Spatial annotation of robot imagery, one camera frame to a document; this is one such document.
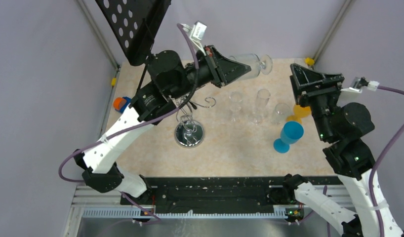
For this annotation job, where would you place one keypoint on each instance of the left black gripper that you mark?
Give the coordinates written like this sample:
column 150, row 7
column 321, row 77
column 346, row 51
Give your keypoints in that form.
column 226, row 70

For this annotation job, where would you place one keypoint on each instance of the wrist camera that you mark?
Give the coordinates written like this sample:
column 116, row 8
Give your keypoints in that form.
column 195, row 34
column 358, row 84

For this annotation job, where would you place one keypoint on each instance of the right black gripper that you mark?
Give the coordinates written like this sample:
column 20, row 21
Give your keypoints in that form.
column 306, row 79

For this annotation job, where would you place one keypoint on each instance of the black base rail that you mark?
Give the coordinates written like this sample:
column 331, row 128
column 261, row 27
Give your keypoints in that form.
column 214, row 195

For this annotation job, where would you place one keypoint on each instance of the yellow corner clamp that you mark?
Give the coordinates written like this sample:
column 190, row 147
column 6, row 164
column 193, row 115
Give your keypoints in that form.
column 309, row 61
column 113, row 82

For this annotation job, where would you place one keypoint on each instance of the yellow corner clamp left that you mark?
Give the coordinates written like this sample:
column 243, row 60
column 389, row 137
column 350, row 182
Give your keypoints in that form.
column 113, row 82

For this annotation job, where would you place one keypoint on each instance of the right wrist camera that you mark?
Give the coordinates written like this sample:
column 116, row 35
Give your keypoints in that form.
column 358, row 84

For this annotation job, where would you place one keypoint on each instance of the blue orange toy car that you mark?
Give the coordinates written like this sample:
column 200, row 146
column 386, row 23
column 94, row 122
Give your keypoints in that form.
column 120, row 103

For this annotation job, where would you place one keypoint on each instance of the clear wine glass front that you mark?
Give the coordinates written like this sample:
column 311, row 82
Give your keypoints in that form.
column 258, row 113

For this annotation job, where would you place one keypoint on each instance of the blue wine glass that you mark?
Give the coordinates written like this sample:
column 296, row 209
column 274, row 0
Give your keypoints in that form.
column 291, row 132

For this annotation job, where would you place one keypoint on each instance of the yellow wine glass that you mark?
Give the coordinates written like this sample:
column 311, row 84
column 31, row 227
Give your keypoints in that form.
column 298, row 114

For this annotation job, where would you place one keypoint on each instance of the yellow corner clamp right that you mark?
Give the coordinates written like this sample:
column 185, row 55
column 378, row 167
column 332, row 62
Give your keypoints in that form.
column 309, row 61

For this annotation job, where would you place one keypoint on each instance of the clear patterned short glass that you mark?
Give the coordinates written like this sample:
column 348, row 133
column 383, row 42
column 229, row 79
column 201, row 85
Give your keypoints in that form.
column 280, row 112

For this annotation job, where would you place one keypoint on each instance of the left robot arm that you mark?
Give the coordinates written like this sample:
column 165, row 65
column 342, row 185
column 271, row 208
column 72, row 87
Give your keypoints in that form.
column 170, row 80

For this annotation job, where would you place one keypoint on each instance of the black perforated music stand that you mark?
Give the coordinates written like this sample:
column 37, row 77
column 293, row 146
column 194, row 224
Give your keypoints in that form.
column 135, row 24

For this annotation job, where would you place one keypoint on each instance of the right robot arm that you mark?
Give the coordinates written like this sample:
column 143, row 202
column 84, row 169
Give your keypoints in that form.
column 350, row 158

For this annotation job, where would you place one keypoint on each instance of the clear smooth wine glass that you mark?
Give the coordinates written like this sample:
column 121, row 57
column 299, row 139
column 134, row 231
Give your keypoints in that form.
column 236, row 99

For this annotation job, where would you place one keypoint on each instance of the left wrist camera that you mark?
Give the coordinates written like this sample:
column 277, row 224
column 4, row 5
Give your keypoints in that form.
column 195, row 34

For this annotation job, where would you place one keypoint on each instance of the chrome wine glass rack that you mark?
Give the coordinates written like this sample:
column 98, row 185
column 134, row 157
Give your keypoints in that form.
column 189, row 132

